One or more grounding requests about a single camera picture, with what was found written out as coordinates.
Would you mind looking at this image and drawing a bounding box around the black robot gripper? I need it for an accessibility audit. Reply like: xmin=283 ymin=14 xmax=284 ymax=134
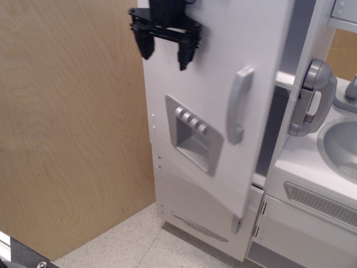
xmin=128 ymin=1 xmax=202 ymax=71

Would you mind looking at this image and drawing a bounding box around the white toy fridge door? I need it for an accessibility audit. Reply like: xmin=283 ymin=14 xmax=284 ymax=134
xmin=143 ymin=1 xmax=295 ymax=218

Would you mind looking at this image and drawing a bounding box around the white toy fridge cabinet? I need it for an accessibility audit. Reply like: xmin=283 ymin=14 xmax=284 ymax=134
xmin=139 ymin=1 xmax=334 ymax=249

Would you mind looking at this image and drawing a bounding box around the grey ice dispenser panel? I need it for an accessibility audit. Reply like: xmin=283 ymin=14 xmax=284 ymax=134
xmin=165 ymin=95 xmax=224 ymax=176

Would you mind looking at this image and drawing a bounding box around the grey toy telephone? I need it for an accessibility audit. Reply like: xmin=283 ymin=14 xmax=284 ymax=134
xmin=288 ymin=59 xmax=337 ymax=137

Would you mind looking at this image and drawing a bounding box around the white lower freezer door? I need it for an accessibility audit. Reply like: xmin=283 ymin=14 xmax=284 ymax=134
xmin=154 ymin=167 xmax=263 ymax=261

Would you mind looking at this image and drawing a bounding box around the white upper cabinet corner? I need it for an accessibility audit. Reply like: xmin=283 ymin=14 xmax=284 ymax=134
xmin=328 ymin=0 xmax=356 ymax=32

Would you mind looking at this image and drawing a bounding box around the grey toy faucet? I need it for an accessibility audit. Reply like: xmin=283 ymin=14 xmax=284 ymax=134
xmin=333 ymin=75 xmax=356 ymax=113

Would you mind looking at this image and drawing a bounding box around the grey toy sink basin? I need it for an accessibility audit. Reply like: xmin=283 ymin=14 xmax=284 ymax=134
xmin=317 ymin=118 xmax=356 ymax=184

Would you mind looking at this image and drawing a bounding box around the white toy kitchen counter unit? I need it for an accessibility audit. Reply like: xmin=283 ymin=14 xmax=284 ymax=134
xmin=245 ymin=76 xmax=357 ymax=268

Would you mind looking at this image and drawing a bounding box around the grey vent panel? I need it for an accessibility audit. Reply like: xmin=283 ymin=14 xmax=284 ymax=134
xmin=283 ymin=181 xmax=356 ymax=228

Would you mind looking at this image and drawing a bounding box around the black base with screw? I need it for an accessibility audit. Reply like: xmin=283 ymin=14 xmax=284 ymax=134
xmin=1 ymin=232 xmax=58 ymax=268

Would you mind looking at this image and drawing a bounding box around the grey fridge door handle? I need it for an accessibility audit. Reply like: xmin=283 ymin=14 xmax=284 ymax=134
xmin=226 ymin=66 xmax=254 ymax=145

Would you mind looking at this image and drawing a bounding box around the grey freezer door handle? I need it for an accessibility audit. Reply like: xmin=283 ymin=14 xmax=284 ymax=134
xmin=231 ymin=215 xmax=241 ymax=235

